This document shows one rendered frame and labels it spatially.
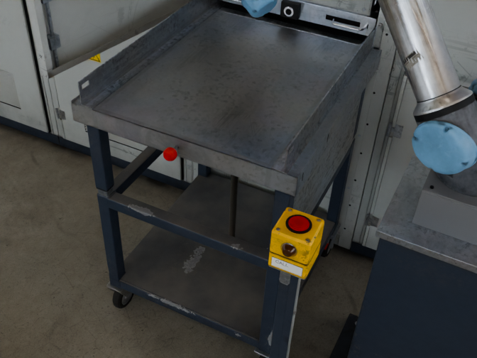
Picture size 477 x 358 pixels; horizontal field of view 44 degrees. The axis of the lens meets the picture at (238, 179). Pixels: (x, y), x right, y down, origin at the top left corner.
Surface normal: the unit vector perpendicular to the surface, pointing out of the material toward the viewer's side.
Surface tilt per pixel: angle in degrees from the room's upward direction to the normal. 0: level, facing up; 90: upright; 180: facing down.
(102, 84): 90
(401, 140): 90
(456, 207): 90
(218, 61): 0
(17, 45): 90
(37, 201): 0
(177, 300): 0
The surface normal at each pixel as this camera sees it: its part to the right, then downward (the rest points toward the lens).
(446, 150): -0.68, 0.52
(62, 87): -0.44, 0.56
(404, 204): 0.04, -0.77
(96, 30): 0.80, 0.40
